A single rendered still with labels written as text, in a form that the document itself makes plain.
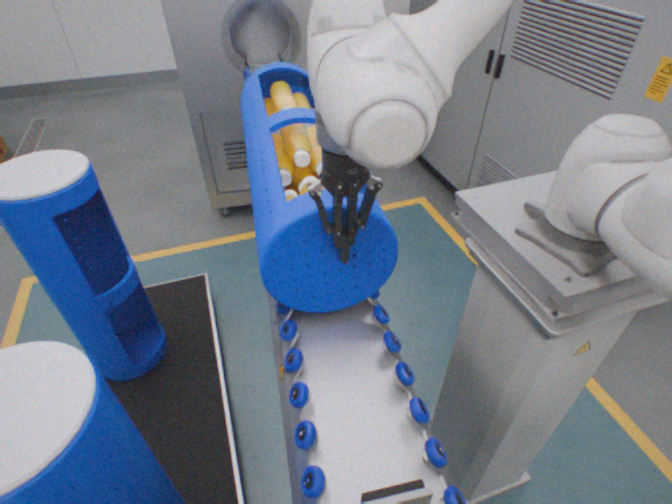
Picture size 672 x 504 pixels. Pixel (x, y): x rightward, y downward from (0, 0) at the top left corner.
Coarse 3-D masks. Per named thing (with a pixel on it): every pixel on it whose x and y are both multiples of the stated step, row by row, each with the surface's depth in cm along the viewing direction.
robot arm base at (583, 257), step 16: (528, 208) 98; (544, 208) 94; (528, 224) 93; (544, 224) 89; (544, 240) 89; (560, 240) 86; (576, 240) 84; (560, 256) 86; (576, 256) 85; (592, 256) 84; (608, 256) 85; (576, 272) 84; (592, 272) 82
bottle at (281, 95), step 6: (276, 84) 135; (282, 84) 135; (288, 84) 137; (270, 90) 137; (276, 90) 132; (282, 90) 130; (288, 90) 132; (276, 96) 129; (282, 96) 127; (288, 96) 127; (276, 102) 127; (282, 102) 126; (288, 102) 126; (294, 102) 128; (276, 108) 127; (282, 108) 125
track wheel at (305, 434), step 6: (306, 420) 70; (300, 426) 71; (306, 426) 69; (312, 426) 69; (300, 432) 70; (306, 432) 69; (312, 432) 69; (300, 438) 70; (306, 438) 68; (312, 438) 68; (300, 444) 69; (306, 444) 68; (312, 444) 69
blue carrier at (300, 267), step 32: (288, 64) 137; (256, 96) 123; (256, 128) 110; (256, 160) 100; (256, 192) 92; (256, 224) 87; (288, 224) 74; (320, 224) 76; (384, 224) 79; (288, 256) 79; (320, 256) 81; (352, 256) 83; (384, 256) 84; (288, 288) 84; (320, 288) 86; (352, 288) 88
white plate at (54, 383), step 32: (0, 352) 74; (32, 352) 74; (64, 352) 74; (0, 384) 69; (32, 384) 69; (64, 384) 69; (0, 416) 65; (32, 416) 65; (64, 416) 65; (0, 448) 61; (32, 448) 61; (64, 448) 62; (0, 480) 58
